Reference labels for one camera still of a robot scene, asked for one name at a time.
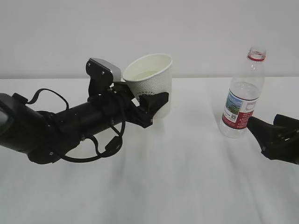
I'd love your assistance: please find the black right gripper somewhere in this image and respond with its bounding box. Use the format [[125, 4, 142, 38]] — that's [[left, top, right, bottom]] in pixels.
[[247, 114, 299, 165]]

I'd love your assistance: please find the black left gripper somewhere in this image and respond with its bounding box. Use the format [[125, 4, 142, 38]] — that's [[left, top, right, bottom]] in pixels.
[[112, 83, 170, 128]]

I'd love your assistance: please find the white paper coffee cup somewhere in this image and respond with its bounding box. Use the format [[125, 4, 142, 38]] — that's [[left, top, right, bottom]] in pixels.
[[122, 53, 173, 119]]

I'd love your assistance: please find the clear plastic water bottle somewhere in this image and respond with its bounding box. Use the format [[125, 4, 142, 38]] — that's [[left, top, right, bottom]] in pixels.
[[218, 46, 267, 138]]

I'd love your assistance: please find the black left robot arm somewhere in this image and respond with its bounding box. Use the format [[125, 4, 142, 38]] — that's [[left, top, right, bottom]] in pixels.
[[0, 58, 169, 164]]

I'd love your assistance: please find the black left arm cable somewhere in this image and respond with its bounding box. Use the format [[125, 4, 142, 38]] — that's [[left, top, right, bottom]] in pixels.
[[25, 88, 127, 163]]

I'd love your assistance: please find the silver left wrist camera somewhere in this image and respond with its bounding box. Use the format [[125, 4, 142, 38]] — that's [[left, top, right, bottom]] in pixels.
[[85, 58, 121, 90]]

